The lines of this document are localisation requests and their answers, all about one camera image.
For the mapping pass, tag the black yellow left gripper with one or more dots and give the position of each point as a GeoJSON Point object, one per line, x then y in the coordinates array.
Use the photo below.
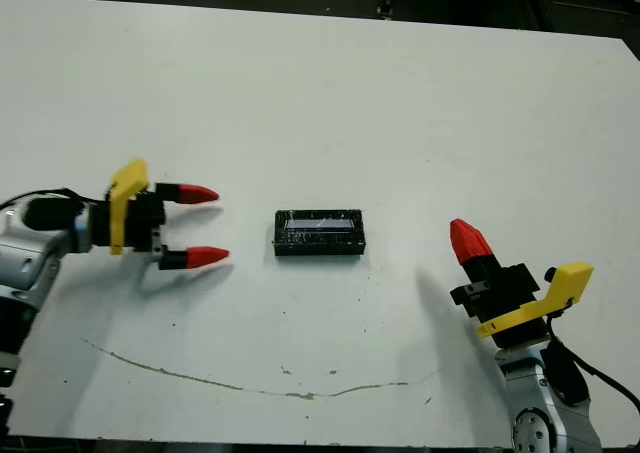
{"type": "Point", "coordinates": [137, 223]}

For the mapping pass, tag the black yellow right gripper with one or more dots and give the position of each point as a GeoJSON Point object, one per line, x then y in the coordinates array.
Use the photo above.
{"type": "Point", "coordinates": [505, 303]}

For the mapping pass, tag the black glossy box lid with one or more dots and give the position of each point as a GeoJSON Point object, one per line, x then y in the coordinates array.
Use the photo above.
{"type": "Point", "coordinates": [320, 233]}

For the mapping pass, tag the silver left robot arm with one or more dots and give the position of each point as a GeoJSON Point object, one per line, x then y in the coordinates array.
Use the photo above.
{"type": "Point", "coordinates": [25, 263]}

